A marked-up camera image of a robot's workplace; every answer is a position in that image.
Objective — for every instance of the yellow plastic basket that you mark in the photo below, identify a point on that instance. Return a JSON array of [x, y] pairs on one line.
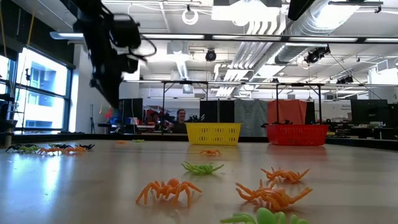
[[213, 133]]

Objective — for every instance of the long LED light bar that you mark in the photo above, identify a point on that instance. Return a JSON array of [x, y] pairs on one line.
[[174, 36]]

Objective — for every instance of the black spotlight cluster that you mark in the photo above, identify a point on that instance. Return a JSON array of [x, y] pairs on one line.
[[314, 56]]

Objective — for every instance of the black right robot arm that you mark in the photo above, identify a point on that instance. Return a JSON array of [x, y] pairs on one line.
[[298, 7]]

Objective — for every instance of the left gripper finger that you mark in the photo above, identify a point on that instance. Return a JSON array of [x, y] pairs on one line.
[[111, 91], [96, 84]]

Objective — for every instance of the black ceiling spotlight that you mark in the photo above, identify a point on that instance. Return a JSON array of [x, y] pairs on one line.
[[211, 55]]

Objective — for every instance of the large window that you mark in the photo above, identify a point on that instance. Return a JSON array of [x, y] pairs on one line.
[[43, 102]]

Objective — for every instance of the person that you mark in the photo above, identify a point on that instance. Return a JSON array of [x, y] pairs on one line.
[[180, 116]]

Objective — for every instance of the black rig frame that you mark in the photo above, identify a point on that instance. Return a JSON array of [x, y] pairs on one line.
[[319, 102], [163, 102]]

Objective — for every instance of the grey curtain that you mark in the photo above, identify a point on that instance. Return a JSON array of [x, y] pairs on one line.
[[252, 118]]

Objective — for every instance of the white ceiling fixture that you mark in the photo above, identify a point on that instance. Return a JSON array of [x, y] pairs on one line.
[[245, 14]]

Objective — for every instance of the black monitor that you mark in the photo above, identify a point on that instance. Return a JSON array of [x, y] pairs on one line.
[[127, 109], [368, 110]]

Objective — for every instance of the black panel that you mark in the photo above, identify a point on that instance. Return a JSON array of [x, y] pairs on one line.
[[217, 110]]

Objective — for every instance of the thin black stand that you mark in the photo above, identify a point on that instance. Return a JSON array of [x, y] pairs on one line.
[[92, 124]]

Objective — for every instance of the silver ventilation duct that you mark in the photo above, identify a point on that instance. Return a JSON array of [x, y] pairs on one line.
[[306, 25]]

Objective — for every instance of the small red box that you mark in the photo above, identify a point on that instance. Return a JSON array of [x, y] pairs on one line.
[[108, 113]]

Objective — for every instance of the orange cloth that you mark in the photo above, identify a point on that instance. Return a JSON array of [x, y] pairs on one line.
[[287, 112]]

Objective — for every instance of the red plastic basket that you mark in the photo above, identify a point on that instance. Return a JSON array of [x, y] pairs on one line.
[[297, 135]]

